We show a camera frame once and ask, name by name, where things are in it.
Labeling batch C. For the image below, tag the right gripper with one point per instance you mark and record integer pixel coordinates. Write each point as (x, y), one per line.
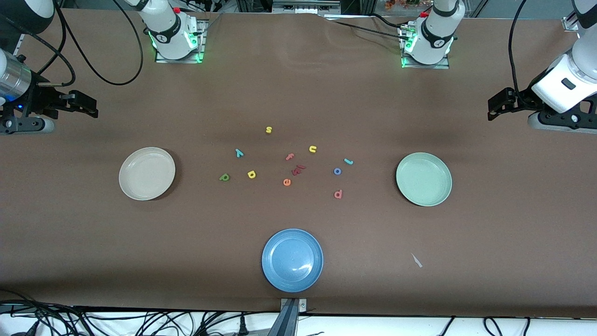
(38, 101)

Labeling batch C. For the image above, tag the aluminium table corner bracket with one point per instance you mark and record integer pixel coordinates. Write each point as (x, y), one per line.
(569, 23)

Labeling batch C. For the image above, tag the black power plug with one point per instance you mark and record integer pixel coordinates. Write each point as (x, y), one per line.
(242, 326)

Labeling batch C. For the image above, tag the green round plate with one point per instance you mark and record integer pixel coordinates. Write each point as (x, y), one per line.
(424, 179)

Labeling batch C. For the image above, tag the white paper scrap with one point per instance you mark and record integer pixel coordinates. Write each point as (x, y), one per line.
(416, 260)

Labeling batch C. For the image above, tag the orange dried flowers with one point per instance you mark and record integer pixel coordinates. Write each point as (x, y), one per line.
(396, 4)

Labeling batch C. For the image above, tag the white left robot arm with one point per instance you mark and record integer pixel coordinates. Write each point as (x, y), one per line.
(438, 37)

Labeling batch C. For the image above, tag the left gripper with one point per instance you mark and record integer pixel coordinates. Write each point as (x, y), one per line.
(521, 98)

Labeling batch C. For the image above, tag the beige round plate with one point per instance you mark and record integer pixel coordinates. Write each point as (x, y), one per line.
(147, 173)

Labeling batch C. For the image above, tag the blue round plate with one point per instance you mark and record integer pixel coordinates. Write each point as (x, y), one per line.
(292, 260)

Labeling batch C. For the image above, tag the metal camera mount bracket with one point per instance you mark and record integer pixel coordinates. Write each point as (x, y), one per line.
(290, 322)

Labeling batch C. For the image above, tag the pink foam letter d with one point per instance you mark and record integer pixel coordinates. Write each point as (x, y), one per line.
(338, 193)

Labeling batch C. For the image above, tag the white labelled box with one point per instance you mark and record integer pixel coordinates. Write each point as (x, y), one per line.
(303, 7)

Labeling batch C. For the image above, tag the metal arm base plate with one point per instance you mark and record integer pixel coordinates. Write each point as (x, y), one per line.
(201, 42)
(443, 66)

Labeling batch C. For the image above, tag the brown table cover sheet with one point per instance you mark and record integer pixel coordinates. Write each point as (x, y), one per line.
(298, 84)

